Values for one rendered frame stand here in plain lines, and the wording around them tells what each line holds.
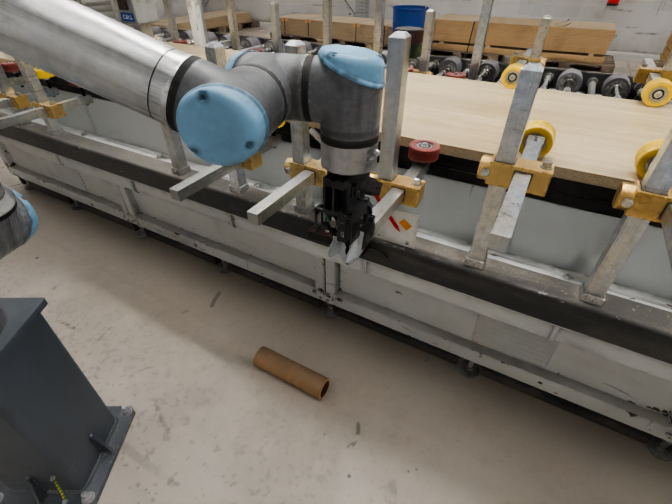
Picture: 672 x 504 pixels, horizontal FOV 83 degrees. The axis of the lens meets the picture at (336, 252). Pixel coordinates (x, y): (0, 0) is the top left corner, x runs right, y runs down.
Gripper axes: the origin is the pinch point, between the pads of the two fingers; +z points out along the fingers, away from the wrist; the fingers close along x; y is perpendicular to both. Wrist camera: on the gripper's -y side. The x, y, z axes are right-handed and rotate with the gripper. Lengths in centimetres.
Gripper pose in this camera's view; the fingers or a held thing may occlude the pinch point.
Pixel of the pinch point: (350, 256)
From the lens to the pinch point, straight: 74.6
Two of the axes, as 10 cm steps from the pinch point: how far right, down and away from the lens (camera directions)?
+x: 8.7, 3.1, -3.9
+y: -4.9, 5.2, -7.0
